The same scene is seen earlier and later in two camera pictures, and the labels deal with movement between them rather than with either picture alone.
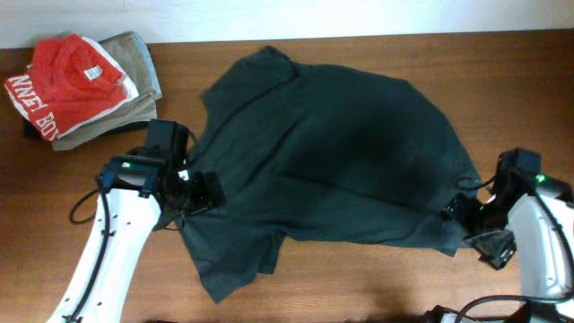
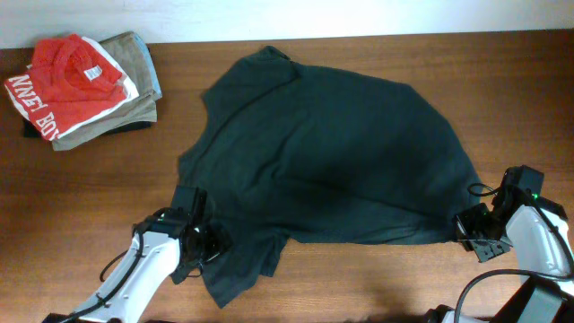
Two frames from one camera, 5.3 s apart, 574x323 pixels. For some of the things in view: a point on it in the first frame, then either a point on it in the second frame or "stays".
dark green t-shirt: x=319 y=152 stays
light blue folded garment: x=152 y=69 stays
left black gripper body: x=195 y=195 to x=213 y=243
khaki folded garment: x=126 y=49 stays
